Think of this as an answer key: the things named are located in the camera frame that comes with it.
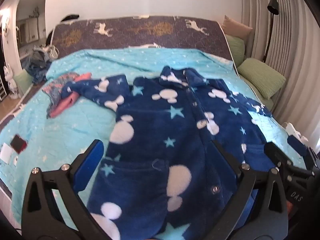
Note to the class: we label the black floor lamp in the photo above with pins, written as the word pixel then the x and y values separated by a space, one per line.
pixel 273 6

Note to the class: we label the grey deer-print mattress cover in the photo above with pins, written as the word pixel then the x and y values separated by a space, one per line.
pixel 140 35

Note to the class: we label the blue denim clothes pile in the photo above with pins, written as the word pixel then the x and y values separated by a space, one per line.
pixel 37 65

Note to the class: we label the beige pillow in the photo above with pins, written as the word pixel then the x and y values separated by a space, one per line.
pixel 235 27

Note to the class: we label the white cat figurine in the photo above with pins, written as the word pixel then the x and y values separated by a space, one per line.
pixel 11 82

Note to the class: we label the red phone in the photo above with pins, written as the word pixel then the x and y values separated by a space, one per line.
pixel 18 143

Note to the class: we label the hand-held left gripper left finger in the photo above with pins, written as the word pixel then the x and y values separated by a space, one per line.
pixel 88 165

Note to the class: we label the floral folded cloth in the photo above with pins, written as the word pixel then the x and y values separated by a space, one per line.
pixel 58 86

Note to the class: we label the white slatted rack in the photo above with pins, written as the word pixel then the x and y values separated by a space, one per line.
pixel 3 90

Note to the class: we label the white paper sheet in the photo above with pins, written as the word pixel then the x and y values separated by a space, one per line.
pixel 7 152

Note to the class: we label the arched wall mirror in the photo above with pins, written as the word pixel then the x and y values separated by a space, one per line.
pixel 30 25

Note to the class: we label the green pillow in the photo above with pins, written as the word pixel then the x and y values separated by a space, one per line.
pixel 23 82
pixel 262 77
pixel 236 48

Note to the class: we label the small white charger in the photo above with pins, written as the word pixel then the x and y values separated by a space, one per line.
pixel 15 161

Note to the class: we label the grey white garment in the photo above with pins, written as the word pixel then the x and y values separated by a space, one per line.
pixel 51 51

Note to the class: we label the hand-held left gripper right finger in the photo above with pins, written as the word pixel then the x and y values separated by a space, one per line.
pixel 227 157

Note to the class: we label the turquoise star-print blanket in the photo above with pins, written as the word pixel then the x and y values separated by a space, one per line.
pixel 75 120

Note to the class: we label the navy fleece star-print jacket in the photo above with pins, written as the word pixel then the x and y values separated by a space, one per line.
pixel 160 130

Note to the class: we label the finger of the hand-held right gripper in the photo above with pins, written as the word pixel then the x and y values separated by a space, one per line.
pixel 297 146
pixel 275 152

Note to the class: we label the pink folded cloth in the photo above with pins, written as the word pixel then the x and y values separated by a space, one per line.
pixel 63 105

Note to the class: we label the green seat cushion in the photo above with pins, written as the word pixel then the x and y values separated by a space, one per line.
pixel 260 102

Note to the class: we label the white power strip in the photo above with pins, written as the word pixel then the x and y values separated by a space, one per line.
pixel 291 128

